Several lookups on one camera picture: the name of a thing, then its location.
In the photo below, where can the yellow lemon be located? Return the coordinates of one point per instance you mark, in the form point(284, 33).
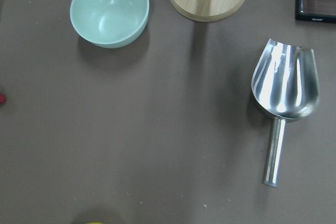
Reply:
point(94, 223)

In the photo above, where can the mint green bowl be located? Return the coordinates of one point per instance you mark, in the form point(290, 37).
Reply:
point(109, 23)

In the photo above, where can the steel ice scoop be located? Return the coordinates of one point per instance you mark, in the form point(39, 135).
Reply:
point(285, 85)

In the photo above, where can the red strawberry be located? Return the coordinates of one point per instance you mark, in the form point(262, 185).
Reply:
point(2, 98)

